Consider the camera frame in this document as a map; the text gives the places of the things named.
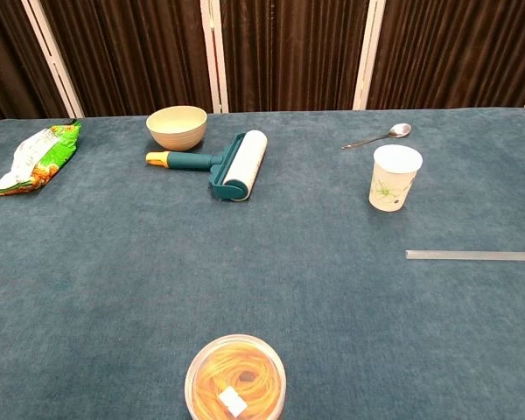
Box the blurred white stick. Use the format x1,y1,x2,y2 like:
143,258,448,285
404,249,525,263

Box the white paper cup green flower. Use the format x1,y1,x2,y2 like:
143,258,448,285
367,143,424,213

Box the teal lint roller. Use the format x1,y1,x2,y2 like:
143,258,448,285
145,129,269,203

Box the beige bowl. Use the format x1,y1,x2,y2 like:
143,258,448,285
145,105,209,152

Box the metal spoon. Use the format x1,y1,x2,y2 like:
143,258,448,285
341,122,413,151

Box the dark brown curtain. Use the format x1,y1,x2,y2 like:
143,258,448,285
0,0,525,127

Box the clear round container orange bands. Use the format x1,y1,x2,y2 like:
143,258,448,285
184,333,288,420

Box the green snack bag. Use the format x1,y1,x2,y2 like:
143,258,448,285
0,119,82,198

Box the white screen frame post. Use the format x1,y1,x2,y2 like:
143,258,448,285
199,0,229,115
352,0,387,111
20,0,86,119

